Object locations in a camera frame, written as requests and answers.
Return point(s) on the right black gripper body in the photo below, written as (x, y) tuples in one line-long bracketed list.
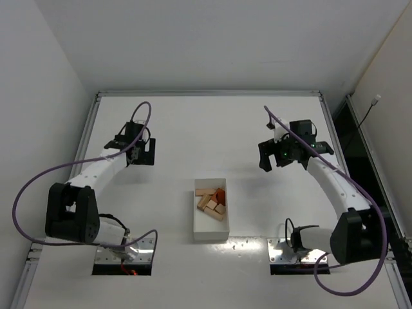
[(272, 149)]

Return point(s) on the black wall cable white plug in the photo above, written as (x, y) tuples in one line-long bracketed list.
[(373, 103)]

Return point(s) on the red arch wood block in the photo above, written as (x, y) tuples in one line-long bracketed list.
[(220, 197)]

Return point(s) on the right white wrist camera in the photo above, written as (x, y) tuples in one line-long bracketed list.
[(279, 131)]

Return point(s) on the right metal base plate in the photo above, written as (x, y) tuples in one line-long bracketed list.
[(280, 253)]

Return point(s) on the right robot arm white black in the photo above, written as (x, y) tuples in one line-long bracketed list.
[(358, 233)]

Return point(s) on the small light wood cube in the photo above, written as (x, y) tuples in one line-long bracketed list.
[(220, 209)]

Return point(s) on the light wood cylinder block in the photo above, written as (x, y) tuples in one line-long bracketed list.
[(203, 202)]

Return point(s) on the long light wood block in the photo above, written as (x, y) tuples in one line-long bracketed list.
[(201, 192)]

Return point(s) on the light wood cube block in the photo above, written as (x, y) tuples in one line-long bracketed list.
[(211, 205)]

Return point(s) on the light wood rectangular block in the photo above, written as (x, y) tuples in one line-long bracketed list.
[(214, 214)]

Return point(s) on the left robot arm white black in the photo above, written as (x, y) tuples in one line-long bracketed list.
[(72, 211)]

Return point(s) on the aluminium table frame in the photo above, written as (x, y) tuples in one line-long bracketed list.
[(204, 135)]

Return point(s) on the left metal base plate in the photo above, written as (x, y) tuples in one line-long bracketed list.
[(140, 253)]

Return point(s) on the metal base plate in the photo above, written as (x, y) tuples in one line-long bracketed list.
[(280, 253), (140, 253)]

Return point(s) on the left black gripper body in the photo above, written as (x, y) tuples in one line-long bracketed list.
[(145, 152)]

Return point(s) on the white perforated box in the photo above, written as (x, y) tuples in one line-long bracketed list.
[(206, 228)]

